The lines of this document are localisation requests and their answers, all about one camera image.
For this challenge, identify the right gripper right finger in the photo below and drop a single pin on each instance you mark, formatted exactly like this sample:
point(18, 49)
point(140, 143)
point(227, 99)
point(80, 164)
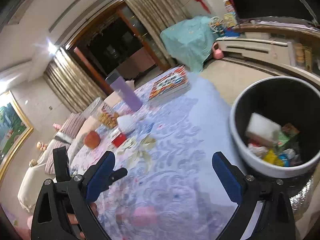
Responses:
point(275, 221)

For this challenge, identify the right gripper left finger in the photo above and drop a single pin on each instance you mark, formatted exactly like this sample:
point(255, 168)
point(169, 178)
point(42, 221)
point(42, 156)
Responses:
point(50, 219)

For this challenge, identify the green milk carton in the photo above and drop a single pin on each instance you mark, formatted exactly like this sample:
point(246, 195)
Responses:
point(286, 135)

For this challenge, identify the white black trash bin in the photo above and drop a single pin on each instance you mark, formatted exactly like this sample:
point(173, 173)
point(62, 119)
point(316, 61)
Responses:
point(260, 112)

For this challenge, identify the person's left hand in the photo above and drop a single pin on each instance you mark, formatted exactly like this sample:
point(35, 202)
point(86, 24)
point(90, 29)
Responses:
point(75, 219)

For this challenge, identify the silver foil floor mat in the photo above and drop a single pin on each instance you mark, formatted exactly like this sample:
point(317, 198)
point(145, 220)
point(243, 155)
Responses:
point(301, 201)

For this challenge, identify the red apple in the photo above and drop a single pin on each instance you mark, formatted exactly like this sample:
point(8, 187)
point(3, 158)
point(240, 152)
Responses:
point(92, 139)

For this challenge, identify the yellow snack wrapper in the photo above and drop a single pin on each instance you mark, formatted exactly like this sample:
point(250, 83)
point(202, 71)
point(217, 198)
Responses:
point(271, 158)

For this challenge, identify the striped cushion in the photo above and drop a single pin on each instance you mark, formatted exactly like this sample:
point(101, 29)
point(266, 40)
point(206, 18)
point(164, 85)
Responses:
point(64, 137)

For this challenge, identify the small red box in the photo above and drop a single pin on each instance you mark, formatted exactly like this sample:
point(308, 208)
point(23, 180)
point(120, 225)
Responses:
point(118, 139)

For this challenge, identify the gold framed painting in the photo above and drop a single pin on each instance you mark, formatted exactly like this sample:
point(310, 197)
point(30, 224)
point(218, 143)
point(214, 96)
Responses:
point(15, 129)

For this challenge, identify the clear cup of snacks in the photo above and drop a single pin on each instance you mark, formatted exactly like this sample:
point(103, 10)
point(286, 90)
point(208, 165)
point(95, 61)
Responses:
point(102, 112)

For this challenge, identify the floral blue tablecloth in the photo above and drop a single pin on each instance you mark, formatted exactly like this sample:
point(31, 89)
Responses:
point(171, 190)

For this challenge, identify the beige patterned curtain left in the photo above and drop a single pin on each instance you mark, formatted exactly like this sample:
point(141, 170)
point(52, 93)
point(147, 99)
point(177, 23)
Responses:
point(70, 83)

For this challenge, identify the beige patterned curtain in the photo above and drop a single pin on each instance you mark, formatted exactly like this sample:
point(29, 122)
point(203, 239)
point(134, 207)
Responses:
point(70, 83)
point(156, 16)

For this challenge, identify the purple water bottle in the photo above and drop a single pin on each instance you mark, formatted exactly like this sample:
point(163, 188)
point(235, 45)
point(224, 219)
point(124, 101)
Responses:
point(122, 91)

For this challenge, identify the stack of picture books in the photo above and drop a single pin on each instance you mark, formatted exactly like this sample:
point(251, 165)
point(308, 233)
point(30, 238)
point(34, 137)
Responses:
point(173, 82)

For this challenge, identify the white tv cabinet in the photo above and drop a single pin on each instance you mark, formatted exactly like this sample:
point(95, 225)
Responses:
point(291, 48)

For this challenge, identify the pink kettlebell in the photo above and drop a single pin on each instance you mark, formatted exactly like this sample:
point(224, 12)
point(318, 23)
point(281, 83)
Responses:
point(217, 52)

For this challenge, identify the teal cloth covered furniture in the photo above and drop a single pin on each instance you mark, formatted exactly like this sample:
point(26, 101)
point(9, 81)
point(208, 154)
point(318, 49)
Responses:
point(190, 42)

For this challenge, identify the toy ferris wheel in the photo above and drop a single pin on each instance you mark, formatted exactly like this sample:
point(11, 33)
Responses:
point(216, 24)

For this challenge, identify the beige patterned curtain right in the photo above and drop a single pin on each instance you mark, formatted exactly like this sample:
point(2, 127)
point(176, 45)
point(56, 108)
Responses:
point(156, 16)

